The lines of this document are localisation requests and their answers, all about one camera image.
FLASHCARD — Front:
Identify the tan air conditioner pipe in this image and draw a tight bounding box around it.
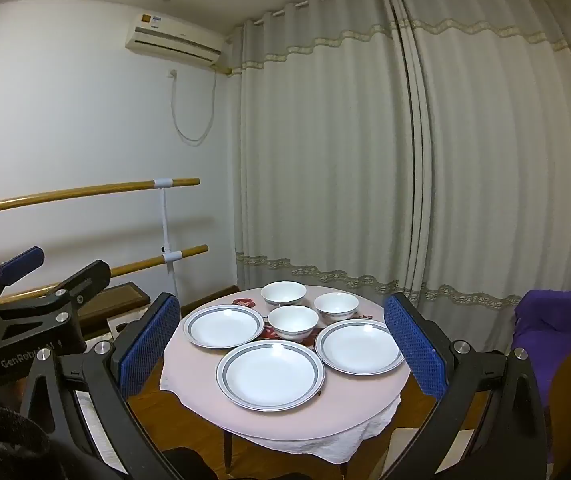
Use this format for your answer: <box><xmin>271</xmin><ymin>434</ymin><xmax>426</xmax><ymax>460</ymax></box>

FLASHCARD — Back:
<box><xmin>216</xmin><ymin>30</ymin><xmax>244</xmax><ymax>77</ymax></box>

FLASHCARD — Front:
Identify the white bowl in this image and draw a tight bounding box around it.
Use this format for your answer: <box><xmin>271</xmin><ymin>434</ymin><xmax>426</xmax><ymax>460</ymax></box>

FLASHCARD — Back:
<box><xmin>268</xmin><ymin>305</ymin><xmax>319</xmax><ymax>343</ymax></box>
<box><xmin>260</xmin><ymin>281</ymin><xmax>307</xmax><ymax>309</ymax></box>
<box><xmin>314</xmin><ymin>293</ymin><xmax>360</xmax><ymax>325</ymax></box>

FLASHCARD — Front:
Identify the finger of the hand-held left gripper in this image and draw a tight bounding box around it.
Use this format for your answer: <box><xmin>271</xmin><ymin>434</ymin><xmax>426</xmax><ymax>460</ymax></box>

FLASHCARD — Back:
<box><xmin>0</xmin><ymin>246</ymin><xmax>45</xmax><ymax>302</ymax></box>
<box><xmin>0</xmin><ymin>260</ymin><xmax>112</xmax><ymax>318</ymax></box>

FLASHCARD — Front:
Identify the white power cable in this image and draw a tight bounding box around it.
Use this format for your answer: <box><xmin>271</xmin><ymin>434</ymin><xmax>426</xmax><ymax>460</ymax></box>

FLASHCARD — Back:
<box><xmin>170</xmin><ymin>72</ymin><xmax>216</xmax><ymax>146</ymax></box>

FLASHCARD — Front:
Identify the wooden barre rail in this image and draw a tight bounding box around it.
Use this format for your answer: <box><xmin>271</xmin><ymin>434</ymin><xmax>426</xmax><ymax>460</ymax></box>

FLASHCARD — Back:
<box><xmin>0</xmin><ymin>245</ymin><xmax>209</xmax><ymax>306</ymax></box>
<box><xmin>0</xmin><ymin>177</ymin><xmax>201</xmax><ymax>219</ymax></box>

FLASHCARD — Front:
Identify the round table pink cloth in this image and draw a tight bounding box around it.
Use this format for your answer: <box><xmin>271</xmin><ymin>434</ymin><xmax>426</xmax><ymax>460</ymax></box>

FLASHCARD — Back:
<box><xmin>160</xmin><ymin>285</ymin><xmax>411</xmax><ymax>464</ymax></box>

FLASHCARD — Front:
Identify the white grey-rimmed plate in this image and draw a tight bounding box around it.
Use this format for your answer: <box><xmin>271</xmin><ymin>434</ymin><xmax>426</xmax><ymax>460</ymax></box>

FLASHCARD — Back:
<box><xmin>182</xmin><ymin>304</ymin><xmax>265</xmax><ymax>349</ymax></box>
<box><xmin>315</xmin><ymin>320</ymin><xmax>405</xmax><ymax>377</ymax></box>
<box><xmin>216</xmin><ymin>340</ymin><xmax>325</xmax><ymax>412</ymax></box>

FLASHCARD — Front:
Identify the white plastic stool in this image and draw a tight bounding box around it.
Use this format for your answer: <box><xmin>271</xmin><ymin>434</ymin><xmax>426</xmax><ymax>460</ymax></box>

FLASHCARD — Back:
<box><xmin>106</xmin><ymin>310</ymin><xmax>152</xmax><ymax>347</ymax></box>

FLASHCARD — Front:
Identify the purple cloth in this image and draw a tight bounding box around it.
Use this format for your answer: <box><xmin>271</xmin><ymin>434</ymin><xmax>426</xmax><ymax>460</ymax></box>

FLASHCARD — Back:
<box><xmin>509</xmin><ymin>289</ymin><xmax>571</xmax><ymax>411</ymax></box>

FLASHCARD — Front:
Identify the white air conditioner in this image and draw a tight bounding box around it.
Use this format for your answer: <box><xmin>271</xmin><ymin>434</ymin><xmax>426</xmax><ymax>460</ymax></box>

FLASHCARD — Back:
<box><xmin>126</xmin><ymin>11</ymin><xmax>224</xmax><ymax>66</ymax></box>

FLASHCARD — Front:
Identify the brown wooden box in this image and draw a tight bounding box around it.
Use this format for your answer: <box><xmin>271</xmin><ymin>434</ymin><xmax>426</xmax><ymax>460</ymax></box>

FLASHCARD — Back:
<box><xmin>83</xmin><ymin>282</ymin><xmax>149</xmax><ymax>332</ymax></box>

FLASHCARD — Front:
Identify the pink printed table mat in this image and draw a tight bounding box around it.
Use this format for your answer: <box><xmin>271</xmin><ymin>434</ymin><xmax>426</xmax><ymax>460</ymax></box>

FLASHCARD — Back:
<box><xmin>163</xmin><ymin>286</ymin><xmax>411</xmax><ymax>443</ymax></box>

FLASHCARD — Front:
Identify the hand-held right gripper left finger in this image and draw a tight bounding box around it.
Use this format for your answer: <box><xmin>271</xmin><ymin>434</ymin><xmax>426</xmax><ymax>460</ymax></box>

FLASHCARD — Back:
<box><xmin>20</xmin><ymin>293</ymin><xmax>182</xmax><ymax>480</ymax></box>

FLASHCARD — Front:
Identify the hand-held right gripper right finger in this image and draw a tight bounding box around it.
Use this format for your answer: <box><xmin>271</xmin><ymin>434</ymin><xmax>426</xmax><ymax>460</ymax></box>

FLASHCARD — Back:
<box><xmin>380</xmin><ymin>293</ymin><xmax>550</xmax><ymax>480</ymax></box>

